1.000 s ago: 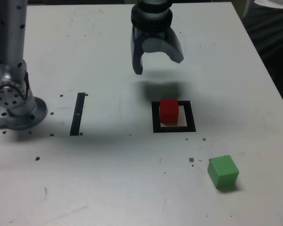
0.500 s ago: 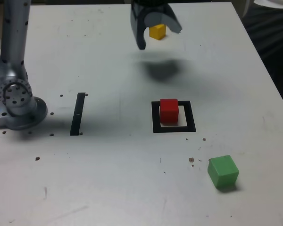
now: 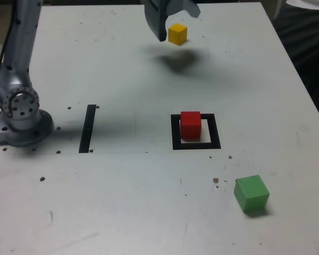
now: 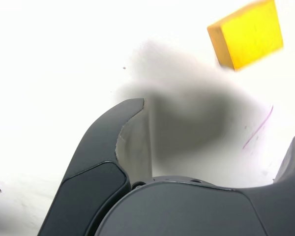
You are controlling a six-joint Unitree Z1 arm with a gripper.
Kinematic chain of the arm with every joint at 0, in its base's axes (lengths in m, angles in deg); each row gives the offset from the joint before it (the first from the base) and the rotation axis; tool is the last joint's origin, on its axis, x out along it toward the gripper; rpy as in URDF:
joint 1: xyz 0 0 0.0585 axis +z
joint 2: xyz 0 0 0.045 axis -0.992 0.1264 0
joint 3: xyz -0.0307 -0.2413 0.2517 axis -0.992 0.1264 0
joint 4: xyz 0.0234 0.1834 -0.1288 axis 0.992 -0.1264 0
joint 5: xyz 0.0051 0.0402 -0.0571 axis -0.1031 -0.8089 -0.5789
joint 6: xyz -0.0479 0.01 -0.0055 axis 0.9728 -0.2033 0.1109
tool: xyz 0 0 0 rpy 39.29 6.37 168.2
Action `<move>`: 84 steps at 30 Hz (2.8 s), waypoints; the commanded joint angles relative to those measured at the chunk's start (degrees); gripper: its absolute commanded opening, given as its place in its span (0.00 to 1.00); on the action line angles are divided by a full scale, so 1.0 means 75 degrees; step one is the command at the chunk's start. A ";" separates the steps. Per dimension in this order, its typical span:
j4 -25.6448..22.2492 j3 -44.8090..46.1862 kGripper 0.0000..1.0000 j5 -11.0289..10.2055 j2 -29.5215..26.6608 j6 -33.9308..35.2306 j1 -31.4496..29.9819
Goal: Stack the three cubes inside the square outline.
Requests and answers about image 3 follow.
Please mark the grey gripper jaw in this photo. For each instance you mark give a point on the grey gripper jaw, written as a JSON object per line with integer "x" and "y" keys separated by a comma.
{"x": 183, "y": 4}
{"x": 154, "y": 18}

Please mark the yellow cube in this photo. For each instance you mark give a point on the yellow cube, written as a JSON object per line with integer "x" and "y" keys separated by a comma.
{"x": 177, "y": 33}

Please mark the red cube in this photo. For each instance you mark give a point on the red cube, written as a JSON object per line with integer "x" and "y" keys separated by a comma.
{"x": 190, "y": 127}

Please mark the green cube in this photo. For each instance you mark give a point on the green cube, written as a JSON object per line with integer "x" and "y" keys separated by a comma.
{"x": 251, "y": 194}

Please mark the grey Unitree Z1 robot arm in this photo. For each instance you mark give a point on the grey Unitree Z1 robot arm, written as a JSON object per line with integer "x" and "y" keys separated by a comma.
{"x": 18, "y": 53}

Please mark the black tape square outline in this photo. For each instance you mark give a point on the black tape square outline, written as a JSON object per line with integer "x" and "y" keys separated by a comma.
{"x": 175, "y": 143}

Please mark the black tape strip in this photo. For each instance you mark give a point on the black tape strip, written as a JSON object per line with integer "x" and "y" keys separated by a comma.
{"x": 86, "y": 132}

